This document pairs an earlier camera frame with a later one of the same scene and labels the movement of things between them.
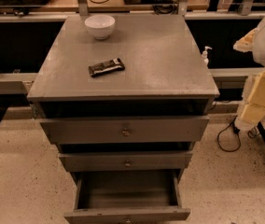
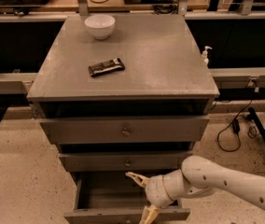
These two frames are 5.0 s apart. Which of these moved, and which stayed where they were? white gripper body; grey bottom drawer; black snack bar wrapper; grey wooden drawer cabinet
Moved: white gripper body
Stayed: grey wooden drawer cabinet; grey bottom drawer; black snack bar wrapper
